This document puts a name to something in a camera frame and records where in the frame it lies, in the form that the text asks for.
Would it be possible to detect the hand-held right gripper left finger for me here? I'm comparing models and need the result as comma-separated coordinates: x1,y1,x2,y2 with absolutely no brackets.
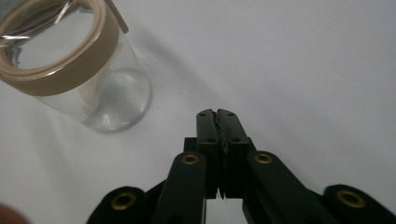
183,108,224,200

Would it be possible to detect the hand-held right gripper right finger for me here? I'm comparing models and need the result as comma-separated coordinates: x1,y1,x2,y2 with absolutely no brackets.
217,108,257,200

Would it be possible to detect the clear glass jar beige rim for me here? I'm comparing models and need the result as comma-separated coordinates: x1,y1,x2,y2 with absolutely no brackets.
0,0,153,134

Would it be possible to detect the blurred reddish thing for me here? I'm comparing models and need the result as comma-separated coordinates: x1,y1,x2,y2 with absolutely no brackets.
0,203,32,224

